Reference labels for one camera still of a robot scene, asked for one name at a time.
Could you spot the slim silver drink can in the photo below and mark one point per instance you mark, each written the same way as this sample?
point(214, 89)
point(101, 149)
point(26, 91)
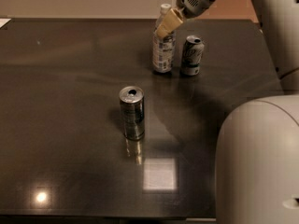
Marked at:
point(132, 112)

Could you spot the white green 7up can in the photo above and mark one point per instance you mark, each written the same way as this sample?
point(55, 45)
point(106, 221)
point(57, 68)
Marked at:
point(192, 53)

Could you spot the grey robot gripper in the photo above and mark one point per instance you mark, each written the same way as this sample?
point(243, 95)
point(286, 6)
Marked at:
point(191, 1)

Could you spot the white paper sheet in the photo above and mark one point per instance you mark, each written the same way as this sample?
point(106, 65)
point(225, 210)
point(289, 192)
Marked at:
point(3, 22)

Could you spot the clear blue-label plastic bottle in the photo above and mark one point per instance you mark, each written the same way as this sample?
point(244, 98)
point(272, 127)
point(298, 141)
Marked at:
point(163, 50)

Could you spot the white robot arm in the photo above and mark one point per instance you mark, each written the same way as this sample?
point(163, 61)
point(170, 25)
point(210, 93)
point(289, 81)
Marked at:
point(257, 158)

